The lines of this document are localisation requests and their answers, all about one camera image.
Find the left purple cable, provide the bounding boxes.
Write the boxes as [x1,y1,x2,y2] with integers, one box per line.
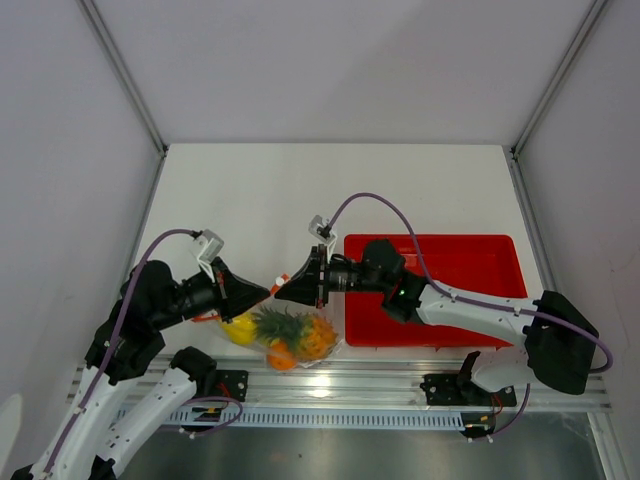
[34,228,199,476]

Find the right aluminium corner post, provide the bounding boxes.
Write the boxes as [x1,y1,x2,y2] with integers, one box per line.
[509,0,614,157]

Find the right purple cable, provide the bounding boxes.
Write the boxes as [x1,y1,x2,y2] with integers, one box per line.
[327,192,615,374]

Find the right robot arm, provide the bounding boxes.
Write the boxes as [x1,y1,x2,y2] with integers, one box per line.
[275,239,599,404]

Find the toy orange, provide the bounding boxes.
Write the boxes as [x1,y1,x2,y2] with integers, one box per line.
[266,341,298,371]

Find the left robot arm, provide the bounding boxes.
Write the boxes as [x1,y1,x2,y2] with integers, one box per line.
[12,258,270,479]

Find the yellow toy lemon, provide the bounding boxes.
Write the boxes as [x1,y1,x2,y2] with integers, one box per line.
[220,312,256,346]

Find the purple cable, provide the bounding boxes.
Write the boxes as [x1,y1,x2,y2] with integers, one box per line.
[327,192,615,374]
[34,228,199,476]

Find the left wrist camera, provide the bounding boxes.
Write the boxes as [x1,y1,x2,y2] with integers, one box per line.
[190,229,224,270]

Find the aluminium mounting rail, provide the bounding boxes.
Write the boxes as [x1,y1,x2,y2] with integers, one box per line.
[67,357,612,414]

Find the toy pineapple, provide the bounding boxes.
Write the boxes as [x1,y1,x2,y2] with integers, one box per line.
[254,307,338,362]

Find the aluminium corner post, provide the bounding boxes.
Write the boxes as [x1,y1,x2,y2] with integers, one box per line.
[76,0,168,157]
[509,0,614,157]

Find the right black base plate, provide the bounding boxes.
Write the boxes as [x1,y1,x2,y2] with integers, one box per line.
[420,373,517,407]

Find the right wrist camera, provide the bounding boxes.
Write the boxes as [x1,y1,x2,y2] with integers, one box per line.
[309,215,338,257]

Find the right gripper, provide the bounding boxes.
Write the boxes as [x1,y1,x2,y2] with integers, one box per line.
[275,245,388,310]

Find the clear zip top bag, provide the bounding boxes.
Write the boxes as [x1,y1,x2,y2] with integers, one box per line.
[192,274,342,372]

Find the red plastic tray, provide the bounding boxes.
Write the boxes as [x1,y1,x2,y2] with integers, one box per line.
[344,234,528,348]

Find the left aluminium corner post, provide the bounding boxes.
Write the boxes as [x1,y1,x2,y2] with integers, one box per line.
[76,0,168,157]

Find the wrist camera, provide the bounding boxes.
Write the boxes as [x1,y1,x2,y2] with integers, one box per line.
[309,215,338,257]
[190,229,224,270]

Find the white slotted cable duct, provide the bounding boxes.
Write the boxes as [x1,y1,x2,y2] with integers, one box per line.
[162,407,465,432]

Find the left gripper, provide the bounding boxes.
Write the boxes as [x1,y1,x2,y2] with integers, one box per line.
[153,255,271,329]

